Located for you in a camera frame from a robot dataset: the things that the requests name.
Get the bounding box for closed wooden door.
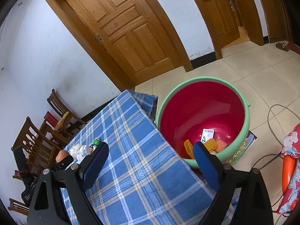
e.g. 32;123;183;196
46;0;192;91

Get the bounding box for red floral fabric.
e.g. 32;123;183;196
276;123;300;215

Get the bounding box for near wooden chair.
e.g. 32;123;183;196
11;117;66;174

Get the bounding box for yellow waffle wrapper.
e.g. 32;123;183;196
203;138;218;153

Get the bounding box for orange card trash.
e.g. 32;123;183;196
216;138;228;153

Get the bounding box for yellow waffle stick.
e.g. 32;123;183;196
184;140;195;160

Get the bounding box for orange plastic object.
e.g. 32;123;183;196
282;155;297;193

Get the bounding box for grey floor cable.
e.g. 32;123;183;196
250;104;300;216

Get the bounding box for brown shoes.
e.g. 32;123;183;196
276;42;289;52

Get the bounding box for white tissue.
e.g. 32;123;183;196
69;143;94;164

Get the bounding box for yellow seat cushion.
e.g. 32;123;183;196
54;111;70;131

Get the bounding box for green toy figure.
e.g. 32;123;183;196
90;137;101;150

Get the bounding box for small wooden cabinet door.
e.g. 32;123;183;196
260;0;289;43

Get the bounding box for far wooden chair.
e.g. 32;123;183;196
47;89;86;133

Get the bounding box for red chair back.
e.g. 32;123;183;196
44;111;58;128

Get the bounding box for wooden chair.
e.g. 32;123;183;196
11;117;66;174
47;89;86;133

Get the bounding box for white barcode box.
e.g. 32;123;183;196
200;128;214;144

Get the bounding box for open wooden door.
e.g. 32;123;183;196
194;0;264;59

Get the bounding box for green book under basin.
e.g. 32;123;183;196
222;131;257;166

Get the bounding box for blue plaid tablecloth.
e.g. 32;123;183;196
66;90;215;224

